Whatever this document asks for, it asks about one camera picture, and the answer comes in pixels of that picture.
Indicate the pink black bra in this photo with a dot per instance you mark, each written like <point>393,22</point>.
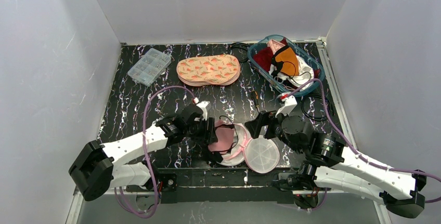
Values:
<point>225,134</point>

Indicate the dark red cloth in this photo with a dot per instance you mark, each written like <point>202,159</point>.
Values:
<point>263,58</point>

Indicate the black yellow screwdriver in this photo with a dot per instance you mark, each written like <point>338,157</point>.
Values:
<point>255,99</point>

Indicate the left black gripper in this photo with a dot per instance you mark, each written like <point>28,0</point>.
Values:
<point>210,130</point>

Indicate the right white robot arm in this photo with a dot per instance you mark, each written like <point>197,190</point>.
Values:
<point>331,164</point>

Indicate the white round mesh laundry bag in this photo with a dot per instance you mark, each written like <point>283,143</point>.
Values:
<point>261,155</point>

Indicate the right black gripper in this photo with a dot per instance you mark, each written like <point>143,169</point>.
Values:
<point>260,124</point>

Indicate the clear plastic compartment box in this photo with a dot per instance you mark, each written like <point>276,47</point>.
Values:
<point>149,67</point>

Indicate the floral mesh laundry bag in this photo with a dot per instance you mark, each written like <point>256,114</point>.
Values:
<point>219,70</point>

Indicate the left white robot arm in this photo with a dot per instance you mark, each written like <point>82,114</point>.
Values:
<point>100,167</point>

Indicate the pink bra in basin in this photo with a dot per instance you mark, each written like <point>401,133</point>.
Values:
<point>275,45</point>

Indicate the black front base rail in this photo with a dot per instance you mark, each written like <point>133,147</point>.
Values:
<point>224,181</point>

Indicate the white bra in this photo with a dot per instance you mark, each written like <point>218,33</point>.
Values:
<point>292,82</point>

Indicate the orange black bra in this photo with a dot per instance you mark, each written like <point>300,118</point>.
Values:
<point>286,60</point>

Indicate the teal plastic basin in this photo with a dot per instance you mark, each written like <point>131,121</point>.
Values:
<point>255,48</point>

